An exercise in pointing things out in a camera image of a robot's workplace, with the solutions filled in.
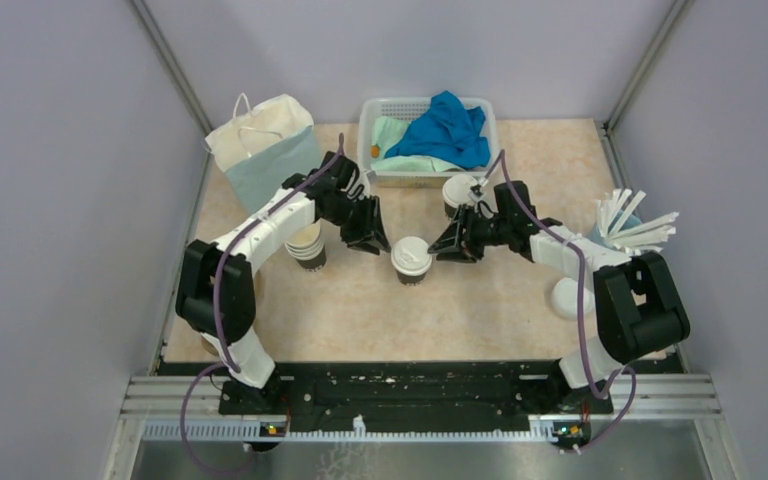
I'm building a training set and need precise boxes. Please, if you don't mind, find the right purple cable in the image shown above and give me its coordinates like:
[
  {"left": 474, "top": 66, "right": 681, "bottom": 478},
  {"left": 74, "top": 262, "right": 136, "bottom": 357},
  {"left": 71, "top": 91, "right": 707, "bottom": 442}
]
[{"left": 479, "top": 148, "right": 638, "bottom": 455}]

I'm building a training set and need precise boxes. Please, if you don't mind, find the blue cloth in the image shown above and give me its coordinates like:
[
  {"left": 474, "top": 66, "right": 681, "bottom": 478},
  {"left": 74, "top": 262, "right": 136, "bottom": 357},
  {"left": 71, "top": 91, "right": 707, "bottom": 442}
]
[{"left": 384, "top": 90, "right": 491, "bottom": 169}]

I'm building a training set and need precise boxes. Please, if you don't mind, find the white plastic basket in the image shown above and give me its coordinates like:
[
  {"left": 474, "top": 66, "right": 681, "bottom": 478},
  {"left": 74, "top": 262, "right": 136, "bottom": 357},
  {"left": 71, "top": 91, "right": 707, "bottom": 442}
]
[{"left": 355, "top": 96, "right": 500, "bottom": 188}]

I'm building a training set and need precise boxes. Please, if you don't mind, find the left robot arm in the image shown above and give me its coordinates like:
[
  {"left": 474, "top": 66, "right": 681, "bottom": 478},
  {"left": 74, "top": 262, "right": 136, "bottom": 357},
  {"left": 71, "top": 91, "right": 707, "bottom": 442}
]
[{"left": 175, "top": 151, "right": 391, "bottom": 414}]

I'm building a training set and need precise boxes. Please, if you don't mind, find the stack of paper cups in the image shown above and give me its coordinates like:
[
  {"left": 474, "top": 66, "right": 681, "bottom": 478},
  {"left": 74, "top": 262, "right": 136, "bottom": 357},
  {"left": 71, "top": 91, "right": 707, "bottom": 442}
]
[{"left": 284, "top": 222, "right": 327, "bottom": 272}]

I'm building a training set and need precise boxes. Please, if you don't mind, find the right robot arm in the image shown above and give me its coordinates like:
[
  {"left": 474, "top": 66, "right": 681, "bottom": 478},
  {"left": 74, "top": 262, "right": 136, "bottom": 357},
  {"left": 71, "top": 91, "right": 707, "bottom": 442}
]
[{"left": 428, "top": 180, "right": 691, "bottom": 412}]

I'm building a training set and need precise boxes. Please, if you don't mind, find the paper coffee cup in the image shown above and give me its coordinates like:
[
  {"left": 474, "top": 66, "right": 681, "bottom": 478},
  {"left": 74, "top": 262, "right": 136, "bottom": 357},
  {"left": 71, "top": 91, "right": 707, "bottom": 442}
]
[
  {"left": 396, "top": 271, "right": 426, "bottom": 286},
  {"left": 444, "top": 203, "right": 458, "bottom": 221}
]

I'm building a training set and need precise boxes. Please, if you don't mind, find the stack of white lids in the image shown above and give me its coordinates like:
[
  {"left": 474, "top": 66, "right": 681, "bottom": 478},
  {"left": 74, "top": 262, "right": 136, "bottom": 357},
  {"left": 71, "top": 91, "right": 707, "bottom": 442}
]
[{"left": 549, "top": 277, "right": 595, "bottom": 321}]

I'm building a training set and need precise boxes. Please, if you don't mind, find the blue straw holder cup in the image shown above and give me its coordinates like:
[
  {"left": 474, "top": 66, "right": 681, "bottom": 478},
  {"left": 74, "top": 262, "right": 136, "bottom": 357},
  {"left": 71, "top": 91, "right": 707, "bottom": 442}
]
[{"left": 585, "top": 215, "right": 642, "bottom": 249}]

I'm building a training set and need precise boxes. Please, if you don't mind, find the brown cardboard cup carrier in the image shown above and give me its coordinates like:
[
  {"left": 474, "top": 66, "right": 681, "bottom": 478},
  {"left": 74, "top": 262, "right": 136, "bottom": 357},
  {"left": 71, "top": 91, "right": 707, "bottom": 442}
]
[{"left": 200, "top": 336, "right": 219, "bottom": 357}]

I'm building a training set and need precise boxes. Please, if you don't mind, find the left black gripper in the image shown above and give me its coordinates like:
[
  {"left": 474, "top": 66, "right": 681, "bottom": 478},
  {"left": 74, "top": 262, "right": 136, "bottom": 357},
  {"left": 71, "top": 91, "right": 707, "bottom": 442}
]
[{"left": 322, "top": 193, "right": 391, "bottom": 255}]

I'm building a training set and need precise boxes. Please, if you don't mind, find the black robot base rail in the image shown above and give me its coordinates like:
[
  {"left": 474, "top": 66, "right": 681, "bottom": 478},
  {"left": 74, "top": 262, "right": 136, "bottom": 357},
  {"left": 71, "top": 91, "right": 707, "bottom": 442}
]
[{"left": 122, "top": 357, "right": 723, "bottom": 445}]

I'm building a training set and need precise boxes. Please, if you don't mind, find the mint green cloth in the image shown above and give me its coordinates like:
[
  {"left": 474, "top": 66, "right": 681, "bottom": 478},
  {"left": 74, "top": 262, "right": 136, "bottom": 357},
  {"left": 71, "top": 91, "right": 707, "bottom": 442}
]
[{"left": 370, "top": 116, "right": 462, "bottom": 173}]

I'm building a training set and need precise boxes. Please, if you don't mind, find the pale blue paper bag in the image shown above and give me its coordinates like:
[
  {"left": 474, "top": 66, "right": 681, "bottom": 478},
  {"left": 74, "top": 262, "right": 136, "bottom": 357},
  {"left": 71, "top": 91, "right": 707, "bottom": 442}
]
[{"left": 205, "top": 93, "right": 323, "bottom": 214}]

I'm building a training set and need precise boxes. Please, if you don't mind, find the white lid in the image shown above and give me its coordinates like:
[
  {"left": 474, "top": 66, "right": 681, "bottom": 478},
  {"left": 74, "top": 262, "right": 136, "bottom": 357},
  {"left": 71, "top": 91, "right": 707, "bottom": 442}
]
[
  {"left": 391, "top": 236, "right": 432, "bottom": 277},
  {"left": 441, "top": 173, "right": 479, "bottom": 209}
]

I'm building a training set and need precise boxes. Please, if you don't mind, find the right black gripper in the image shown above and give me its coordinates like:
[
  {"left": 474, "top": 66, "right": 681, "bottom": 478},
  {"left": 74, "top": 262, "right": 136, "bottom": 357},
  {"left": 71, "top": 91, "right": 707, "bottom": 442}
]
[{"left": 428, "top": 204, "right": 511, "bottom": 264}]

